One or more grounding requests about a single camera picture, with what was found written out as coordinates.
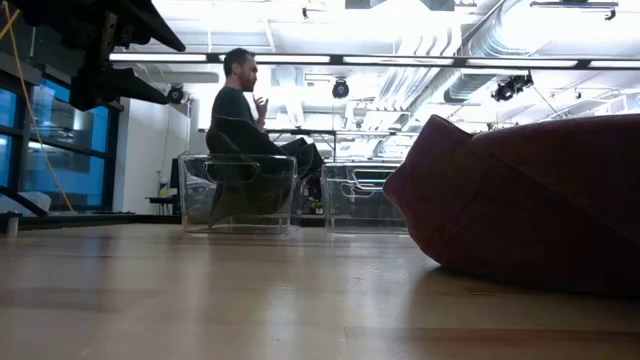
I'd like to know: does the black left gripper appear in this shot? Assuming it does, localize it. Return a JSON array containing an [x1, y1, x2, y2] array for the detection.
[[9, 0, 187, 112]]

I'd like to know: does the maroon baseball cap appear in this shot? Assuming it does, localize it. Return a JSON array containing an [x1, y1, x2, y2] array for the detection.
[[472, 113, 640, 241], [382, 113, 640, 301]]

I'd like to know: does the person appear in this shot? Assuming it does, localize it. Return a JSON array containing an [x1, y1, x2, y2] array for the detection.
[[209, 47, 271, 151]]

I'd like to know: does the person's hand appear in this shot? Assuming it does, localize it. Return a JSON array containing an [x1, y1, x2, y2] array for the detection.
[[252, 94, 270, 126]]

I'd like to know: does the blue glass window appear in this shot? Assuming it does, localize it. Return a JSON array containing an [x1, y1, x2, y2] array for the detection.
[[0, 49, 121, 211]]

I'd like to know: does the small dark side table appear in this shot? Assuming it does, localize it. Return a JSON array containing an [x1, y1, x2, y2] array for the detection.
[[144, 195, 181, 216]]

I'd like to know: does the clear plastic bin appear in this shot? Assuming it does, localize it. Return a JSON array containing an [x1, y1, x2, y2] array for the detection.
[[178, 153, 300, 237], [320, 162, 409, 236]]

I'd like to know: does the overhead light bar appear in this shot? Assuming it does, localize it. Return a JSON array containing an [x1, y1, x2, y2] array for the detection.
[[108, 51, 640, 71]]

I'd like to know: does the long black background table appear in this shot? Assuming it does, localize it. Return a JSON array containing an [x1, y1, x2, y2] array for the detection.
[[199, 128, 419, 137]]

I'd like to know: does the black ceiling spotlight cluster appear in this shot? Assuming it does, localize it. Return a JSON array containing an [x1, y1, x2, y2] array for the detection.
[[491, 71, 535, 103]]

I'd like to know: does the yellow power cable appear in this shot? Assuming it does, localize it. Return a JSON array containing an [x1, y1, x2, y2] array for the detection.
[[0, 8, 75, 212]]

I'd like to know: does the black metal table frame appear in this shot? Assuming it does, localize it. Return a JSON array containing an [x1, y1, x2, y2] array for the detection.
[[0, 209, 184, 239]]

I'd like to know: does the ribbed silver ventilation duct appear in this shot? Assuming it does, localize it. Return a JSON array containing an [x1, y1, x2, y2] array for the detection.
[[442, 0, 531, 104]]

